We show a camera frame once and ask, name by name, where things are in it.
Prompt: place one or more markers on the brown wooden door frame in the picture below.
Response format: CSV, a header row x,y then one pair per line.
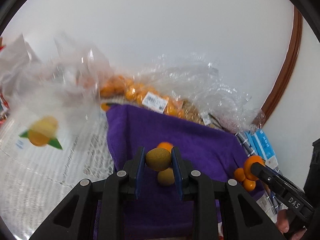
x,y
287,65

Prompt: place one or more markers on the brown kiwi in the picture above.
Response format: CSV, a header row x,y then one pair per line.
x,y
165,177
158,158

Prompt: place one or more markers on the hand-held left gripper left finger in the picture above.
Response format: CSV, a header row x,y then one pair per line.
x,y
140,170

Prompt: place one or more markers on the clear plastic bag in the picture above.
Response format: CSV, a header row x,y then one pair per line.
x,y
80,80

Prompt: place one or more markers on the purple towel lined tray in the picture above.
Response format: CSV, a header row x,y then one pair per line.
x,y
200,142

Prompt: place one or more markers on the white plastic bag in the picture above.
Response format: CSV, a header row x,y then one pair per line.
x,y
17,65

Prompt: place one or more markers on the orange with green stem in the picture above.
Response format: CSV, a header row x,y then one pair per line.
x,y
250,167

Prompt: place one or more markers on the blue checkered cloth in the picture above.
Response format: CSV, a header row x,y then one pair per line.
x,y
271,197

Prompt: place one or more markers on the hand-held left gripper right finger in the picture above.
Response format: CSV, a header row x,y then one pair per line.
x,y
177,170

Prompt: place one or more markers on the blue tissue box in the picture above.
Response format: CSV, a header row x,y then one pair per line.
x,y
266,146

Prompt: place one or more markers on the clear bag of brown fruits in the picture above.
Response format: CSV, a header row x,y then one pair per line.
x,y
193,113

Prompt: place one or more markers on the clear bag of small oranges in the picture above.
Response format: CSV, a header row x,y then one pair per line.
x,y
132,90

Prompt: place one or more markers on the person's right hand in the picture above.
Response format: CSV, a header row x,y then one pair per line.
x,y
283,222

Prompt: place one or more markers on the light blue packet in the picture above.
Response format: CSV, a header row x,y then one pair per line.
x,y
250,140

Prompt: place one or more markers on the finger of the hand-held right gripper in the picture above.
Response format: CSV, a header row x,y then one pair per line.
x,y
267,177

